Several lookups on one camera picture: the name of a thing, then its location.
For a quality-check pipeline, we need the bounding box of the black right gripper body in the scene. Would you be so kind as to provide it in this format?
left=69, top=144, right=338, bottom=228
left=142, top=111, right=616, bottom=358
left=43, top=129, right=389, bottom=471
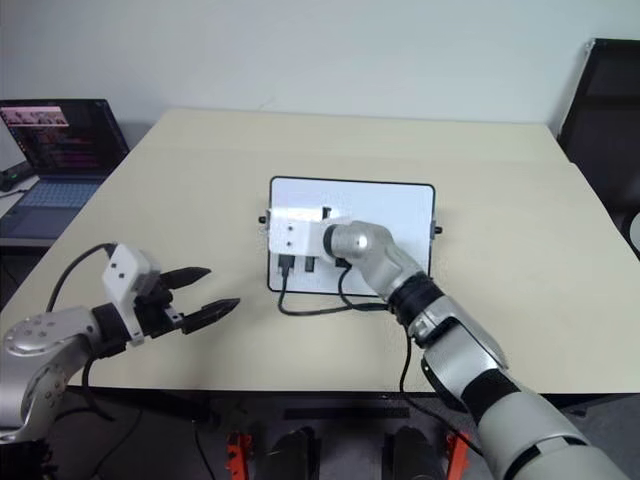
left=277, top=253, right=317, bottom=276

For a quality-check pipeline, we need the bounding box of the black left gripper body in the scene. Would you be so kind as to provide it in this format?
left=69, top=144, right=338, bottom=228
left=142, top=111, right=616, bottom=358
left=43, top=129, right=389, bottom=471
left=132, top=273, right=185, bottom=342

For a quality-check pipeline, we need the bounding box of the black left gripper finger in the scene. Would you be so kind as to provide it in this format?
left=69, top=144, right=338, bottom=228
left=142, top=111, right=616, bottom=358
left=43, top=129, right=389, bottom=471
left=181, top=297, right=242, bottom=336
left=160, top=266, right=213, bottom=292

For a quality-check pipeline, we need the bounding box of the white tray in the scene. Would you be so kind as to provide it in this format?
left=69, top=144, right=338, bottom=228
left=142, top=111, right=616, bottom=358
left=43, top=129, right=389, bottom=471
left=268, top=175, right=437, bottom=294

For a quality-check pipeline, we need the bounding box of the open blue laptop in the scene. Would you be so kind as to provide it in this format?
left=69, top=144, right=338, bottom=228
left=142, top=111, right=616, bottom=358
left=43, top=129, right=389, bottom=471
left=0, top=98, right=132, bottom=241

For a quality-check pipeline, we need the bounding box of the black device with green light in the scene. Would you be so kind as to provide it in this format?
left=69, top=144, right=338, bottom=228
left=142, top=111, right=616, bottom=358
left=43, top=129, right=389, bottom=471
left=0, top=161, right=33, bottom=194

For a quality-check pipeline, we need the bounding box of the black chair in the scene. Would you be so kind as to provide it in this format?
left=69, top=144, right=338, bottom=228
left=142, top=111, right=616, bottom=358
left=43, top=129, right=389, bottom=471
left=556, top=37, right=640, bottom=214

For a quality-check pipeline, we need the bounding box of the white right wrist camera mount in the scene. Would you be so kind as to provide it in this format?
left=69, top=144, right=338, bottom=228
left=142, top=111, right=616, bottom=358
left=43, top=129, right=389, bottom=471
left=266, top=204, right=351, bottom=259

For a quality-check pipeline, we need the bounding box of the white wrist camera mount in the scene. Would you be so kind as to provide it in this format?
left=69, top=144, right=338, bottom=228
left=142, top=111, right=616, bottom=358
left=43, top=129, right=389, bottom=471
left=102, top=243, right=164, bottom=350
left=266, top=204, right=351, bottom=259

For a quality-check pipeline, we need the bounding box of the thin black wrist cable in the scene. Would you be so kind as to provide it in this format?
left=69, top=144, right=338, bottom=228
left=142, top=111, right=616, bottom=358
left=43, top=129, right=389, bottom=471
left=334, top=257, right=397, bottom=314

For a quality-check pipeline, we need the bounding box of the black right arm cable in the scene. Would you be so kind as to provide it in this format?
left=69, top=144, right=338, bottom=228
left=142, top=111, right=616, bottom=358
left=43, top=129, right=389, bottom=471
left=276, top=264, right=485, bottom=457

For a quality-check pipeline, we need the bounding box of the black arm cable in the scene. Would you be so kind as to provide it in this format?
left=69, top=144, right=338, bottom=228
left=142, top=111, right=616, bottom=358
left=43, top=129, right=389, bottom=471
left=47, top=243, right=126, bottom=424
left=276, top=264, right=485, bottom=457

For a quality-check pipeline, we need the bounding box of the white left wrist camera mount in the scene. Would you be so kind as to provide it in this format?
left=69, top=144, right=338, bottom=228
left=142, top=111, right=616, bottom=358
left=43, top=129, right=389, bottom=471
left=102, top=243, right=164, bottom=350

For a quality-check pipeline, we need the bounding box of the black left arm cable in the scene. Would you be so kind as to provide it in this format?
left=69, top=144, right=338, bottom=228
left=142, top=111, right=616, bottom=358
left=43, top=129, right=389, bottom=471
left=47, top=243, right=126, bottom=424

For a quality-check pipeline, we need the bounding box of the orange metal bracket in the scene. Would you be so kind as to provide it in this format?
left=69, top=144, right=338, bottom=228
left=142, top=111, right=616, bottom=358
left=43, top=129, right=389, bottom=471
left=225, top=430, right=253, bottom=475
left=446, top=433, right=470, bottom=480

